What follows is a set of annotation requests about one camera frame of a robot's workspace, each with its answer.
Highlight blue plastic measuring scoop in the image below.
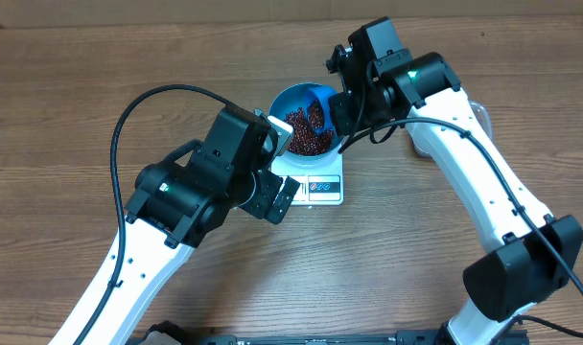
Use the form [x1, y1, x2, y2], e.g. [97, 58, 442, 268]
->
[303, 84, 336, 134]

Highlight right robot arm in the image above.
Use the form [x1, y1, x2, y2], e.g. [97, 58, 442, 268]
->
[326, 17, 583, 344]

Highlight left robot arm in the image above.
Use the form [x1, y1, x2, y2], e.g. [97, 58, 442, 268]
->
[52, 105, 299, 344]

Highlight white digital kitchen scale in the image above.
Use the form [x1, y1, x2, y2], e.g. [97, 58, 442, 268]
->
[270, 144, 344, 207]

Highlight red beans in bowl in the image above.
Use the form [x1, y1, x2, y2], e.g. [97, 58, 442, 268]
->
[285, 107, 335, 156]

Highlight clear plastic container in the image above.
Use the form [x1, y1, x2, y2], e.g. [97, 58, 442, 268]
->
[412, 101, 493, 158]

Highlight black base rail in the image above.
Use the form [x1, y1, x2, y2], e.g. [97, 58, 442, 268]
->
[128, 319, 531, 345]

